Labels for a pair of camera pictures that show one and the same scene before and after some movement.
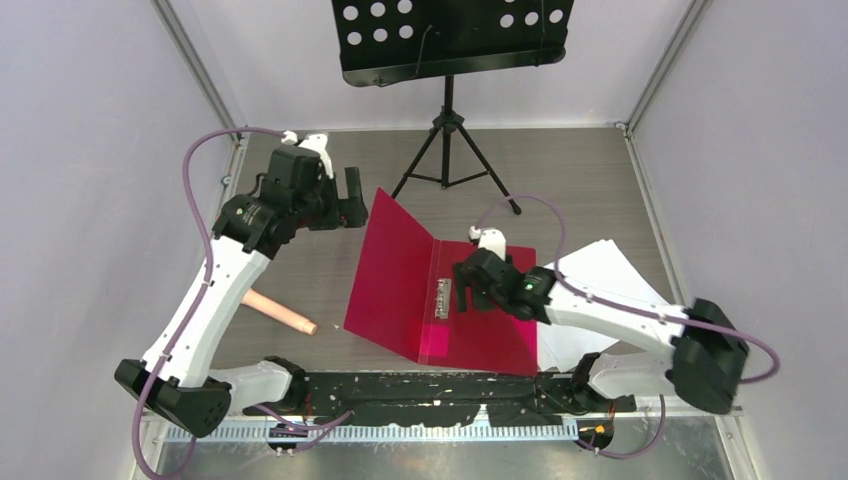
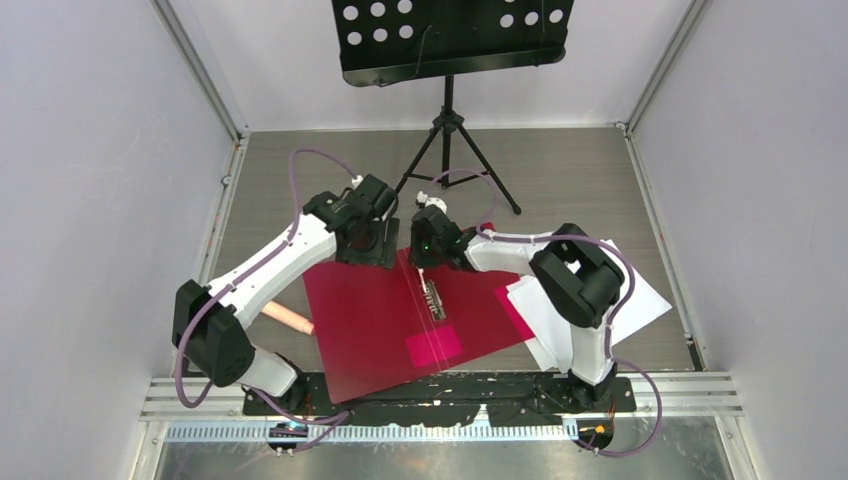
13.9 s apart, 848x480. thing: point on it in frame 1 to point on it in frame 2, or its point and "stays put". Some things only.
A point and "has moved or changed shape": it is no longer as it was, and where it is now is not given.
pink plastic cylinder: x=277 y=310 stays put
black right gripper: x=462 y=283 to x=416 y=257
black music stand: x=383 y=42 stays put
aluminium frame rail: x=369 y=432 stays put
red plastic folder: x=404 y=297 has moved or changed shape
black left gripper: x=348 y=211 to x=383 y=255
